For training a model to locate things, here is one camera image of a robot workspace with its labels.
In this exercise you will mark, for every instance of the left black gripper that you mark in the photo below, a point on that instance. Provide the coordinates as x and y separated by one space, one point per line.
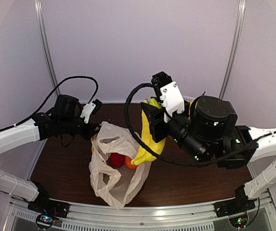
90 131

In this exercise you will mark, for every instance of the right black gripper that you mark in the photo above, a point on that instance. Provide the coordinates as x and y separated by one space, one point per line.
154 115

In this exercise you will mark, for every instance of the yellow banana bunch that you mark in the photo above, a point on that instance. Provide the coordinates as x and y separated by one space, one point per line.
142 154

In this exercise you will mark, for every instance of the orange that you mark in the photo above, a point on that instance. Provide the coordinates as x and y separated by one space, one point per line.
128 163

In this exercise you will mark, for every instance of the beige plastic bag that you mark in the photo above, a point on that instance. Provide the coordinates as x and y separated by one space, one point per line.
117 186

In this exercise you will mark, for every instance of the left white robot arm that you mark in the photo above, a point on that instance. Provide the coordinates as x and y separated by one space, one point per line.
38 127

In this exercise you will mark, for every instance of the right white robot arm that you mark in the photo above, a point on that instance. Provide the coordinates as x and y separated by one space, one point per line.
248 144

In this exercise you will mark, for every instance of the red apple in bag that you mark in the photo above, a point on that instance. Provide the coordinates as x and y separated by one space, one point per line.
116 160

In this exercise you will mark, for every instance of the white plastic basket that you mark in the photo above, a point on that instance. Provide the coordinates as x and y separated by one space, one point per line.
187 98

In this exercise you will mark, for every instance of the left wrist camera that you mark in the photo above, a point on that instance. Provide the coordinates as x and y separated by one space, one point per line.
90 109

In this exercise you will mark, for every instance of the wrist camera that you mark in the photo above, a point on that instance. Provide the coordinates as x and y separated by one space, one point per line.
169 94
90 109

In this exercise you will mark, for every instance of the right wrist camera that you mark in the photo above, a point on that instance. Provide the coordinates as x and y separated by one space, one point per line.
169 94

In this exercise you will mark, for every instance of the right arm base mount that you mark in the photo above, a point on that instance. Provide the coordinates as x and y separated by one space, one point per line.
237 212

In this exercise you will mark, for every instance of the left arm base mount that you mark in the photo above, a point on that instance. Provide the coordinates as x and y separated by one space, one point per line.
50 212

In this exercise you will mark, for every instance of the aluminium front rail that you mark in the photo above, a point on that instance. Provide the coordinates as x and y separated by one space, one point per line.
194 217

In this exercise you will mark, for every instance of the left aluminium corner post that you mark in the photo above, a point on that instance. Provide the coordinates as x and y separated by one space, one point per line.
44 41

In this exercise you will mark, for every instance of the aluminium corner post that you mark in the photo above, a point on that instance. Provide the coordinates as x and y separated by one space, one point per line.
44 41
240 19

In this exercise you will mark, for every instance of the right aluminium corner post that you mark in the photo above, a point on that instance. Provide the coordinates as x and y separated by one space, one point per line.
240 19

